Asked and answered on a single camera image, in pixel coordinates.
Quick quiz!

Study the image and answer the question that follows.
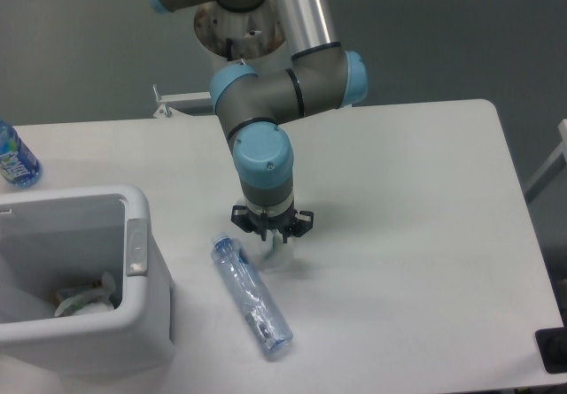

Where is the trash inside bin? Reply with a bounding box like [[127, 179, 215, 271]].
[[54, 272, 117, 318]]

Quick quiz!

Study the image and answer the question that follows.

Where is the white frame at right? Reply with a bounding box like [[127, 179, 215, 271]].
[[524, 119, 566, 204]]

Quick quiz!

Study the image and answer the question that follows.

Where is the blue labelled water bottle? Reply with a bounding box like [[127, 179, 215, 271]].
[[1, 120, 43, 189]]

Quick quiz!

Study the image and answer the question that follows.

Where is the white plastic trash can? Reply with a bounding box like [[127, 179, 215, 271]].
[[1, 185, 175, 375]]

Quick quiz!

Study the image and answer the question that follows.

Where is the clear plastic bottle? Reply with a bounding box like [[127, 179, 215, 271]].
[[211, 233, 293, 358]]

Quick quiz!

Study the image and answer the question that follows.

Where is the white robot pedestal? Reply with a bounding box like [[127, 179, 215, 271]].
[[194, 0, 291, 99]]

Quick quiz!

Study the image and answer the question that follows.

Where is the white bracket with bolts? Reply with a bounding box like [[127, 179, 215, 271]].
[[152, 84, 214, 118]]

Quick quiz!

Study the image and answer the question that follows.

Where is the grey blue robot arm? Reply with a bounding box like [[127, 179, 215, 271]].
[[148, 0, 369, 238]]

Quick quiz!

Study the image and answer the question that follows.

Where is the white plastic wrapper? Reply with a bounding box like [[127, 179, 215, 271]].
[[237, 197, 297, 274]]

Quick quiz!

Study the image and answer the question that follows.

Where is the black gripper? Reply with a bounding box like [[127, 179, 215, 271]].
[[230, 205, 315, 242]]

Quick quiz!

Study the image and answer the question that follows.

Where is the black device at table edge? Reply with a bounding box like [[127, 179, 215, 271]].
[[535, 327, 566, 375]]

